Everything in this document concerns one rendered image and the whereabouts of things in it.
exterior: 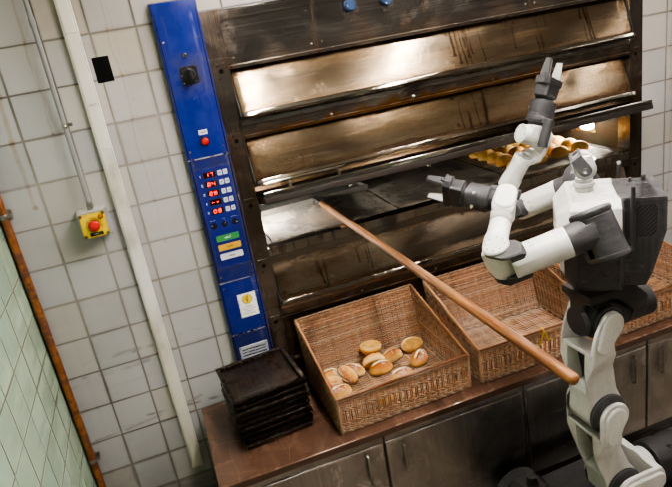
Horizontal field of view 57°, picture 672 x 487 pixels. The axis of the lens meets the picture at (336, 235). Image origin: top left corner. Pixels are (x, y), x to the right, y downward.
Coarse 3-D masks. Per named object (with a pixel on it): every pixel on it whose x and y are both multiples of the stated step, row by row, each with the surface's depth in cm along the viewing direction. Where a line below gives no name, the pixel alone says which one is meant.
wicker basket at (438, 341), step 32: (320, 320) 261; (352, 320) 265; (384, 320) 269; (320, 352) 261; (352, 352) 266; (448, 352) 251; (320, 384) 240; (352, 384) 253; (384, 384) 225; (416, 384) 231; (448, 384) 236; (352, 416) 225; (384, 416) 230
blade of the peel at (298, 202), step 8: (360, 184) 313; (320, 192) 313; (328, 192) 310; (336, 192) 300; (344, 192) 301; (352, 192) 303; (288, 200) 308; (296, 200) 306; (304, 200) 295; (312, 200) 297; (264, 208) 302; (272, 208) 300; (280, 208) 292; (288, 208) 293; (264, 216) 290
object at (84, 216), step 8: (96, 208) 220; (104, 208) 218; (80, 216) 216; (88, 216) 217; (96, 216) 218; (104, 216) 218; (80, 224) 217; (104, 224) 219; (88, 232) 218; (96, 232) 219; (104, 232) 220; (112, 232) 222
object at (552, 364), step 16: (352, 224) 252; (368, 240) 237; (400, 256) 212; (416, 272) 201; (448, 288) 184; (464, 304) 174; (480, 320) 168; (496, 320) 162; (512, 336) 155; (528, 352) 149; (544, 352) 145; (560, 368) 139
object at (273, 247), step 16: (608, 160) 292; (624, 160) 295; (528, 176) 283; (544, 176) 283; (560, 176) 286; (400, 208) 269; (416, 208) 266; (432, 208) 269; (368, 224) 261; (384, 224) 263; (288, 240) 254; (304, 240) 253; (320, 240) 256
